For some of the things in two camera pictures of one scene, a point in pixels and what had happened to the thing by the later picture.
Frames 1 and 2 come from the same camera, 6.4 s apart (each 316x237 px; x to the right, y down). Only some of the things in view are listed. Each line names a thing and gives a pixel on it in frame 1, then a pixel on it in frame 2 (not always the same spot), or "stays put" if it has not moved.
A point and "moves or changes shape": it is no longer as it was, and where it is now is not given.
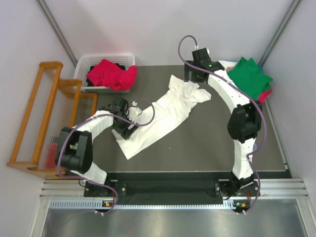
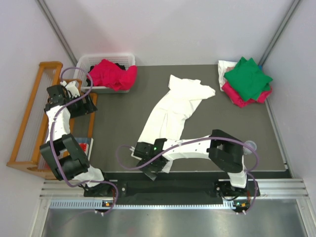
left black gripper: (126, 131) → (82, 105)
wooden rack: (56, 102) stays put
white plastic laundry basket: (88, 60) stays put
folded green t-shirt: (249, 78) stays put
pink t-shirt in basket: (107, 73) stays put
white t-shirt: (168, 109) moves or changes shape
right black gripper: (190, 68) → (144, 164)
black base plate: (171, 186) stays put
